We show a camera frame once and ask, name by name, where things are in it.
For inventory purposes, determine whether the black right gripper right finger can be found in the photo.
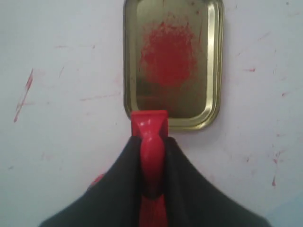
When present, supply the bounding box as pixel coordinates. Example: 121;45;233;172
163;137;267;227

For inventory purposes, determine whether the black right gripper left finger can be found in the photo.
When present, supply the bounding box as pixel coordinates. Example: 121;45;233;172
41;137;141;227

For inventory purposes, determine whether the red plastic stamp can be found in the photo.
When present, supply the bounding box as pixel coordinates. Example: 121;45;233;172
131;110;168;227

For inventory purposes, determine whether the gold tin lid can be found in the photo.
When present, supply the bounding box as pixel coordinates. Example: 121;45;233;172
124;0;224;130

